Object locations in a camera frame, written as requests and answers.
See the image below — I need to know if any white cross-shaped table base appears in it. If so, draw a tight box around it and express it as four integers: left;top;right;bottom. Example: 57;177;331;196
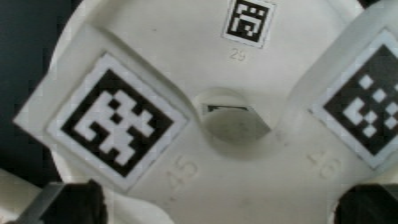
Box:
13;1;398;224

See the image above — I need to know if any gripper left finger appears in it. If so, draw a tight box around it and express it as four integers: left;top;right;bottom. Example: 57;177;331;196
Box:
14;180;108;224

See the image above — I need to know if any white front fence rail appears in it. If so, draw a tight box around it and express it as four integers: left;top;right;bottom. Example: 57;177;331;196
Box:
0;168;41;224

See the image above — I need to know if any white cylindrical table leg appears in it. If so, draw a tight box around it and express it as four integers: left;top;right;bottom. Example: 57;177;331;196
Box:
194;87;270;147

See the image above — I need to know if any white round table top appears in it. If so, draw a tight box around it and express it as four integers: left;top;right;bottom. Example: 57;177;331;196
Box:
43;0;398;224

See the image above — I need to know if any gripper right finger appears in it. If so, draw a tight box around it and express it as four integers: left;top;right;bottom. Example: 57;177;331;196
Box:
334;184;398;224

